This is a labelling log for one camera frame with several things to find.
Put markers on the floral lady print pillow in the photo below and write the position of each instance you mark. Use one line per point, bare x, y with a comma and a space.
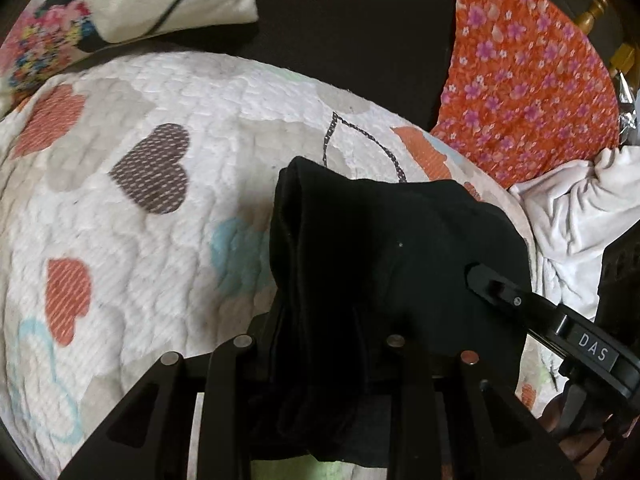
47, 36

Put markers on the right hand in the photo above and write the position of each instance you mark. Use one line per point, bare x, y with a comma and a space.
586, 451

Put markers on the white crumpled cloth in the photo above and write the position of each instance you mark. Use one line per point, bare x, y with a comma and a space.
574, 212

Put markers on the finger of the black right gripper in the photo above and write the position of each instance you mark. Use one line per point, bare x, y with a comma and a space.
504, 302

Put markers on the red floral fabric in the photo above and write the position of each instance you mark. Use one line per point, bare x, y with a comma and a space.
526, 91

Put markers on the black pants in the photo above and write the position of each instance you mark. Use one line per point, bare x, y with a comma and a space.
371, 296

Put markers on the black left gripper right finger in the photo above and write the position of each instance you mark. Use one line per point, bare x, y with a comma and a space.
456, 423

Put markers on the dark brown cushion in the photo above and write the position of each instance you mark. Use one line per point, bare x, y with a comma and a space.
395, 53

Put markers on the heart patterned quilt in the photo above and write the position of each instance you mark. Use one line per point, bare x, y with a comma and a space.
135, 205

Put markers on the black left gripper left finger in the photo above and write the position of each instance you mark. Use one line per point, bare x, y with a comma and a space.
184, 414

